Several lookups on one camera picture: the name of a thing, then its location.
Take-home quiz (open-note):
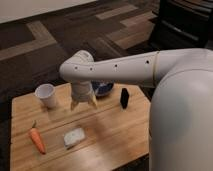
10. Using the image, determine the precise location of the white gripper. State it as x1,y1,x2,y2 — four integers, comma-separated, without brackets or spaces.
70,81,98,110

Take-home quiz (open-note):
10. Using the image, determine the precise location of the blue ceramic bowl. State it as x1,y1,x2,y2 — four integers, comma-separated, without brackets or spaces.
92,81,114,97

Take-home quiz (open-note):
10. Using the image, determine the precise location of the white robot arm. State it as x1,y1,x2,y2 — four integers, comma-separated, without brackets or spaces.
59,48,213,171

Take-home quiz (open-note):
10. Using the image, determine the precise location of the white sponge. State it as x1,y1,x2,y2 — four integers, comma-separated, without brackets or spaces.
63,128,86,148

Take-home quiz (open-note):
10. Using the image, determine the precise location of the white paper cup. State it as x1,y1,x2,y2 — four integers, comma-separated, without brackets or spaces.
35,84,57,108

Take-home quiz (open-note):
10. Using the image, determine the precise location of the small black object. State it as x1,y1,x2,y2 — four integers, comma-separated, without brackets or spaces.
120,88,129,109

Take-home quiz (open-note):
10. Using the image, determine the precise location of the orange carrot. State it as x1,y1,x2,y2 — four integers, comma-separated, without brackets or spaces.
29,123,46,154

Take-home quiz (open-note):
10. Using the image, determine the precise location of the black furniture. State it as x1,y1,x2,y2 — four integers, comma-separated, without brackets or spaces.
148,0,213,50

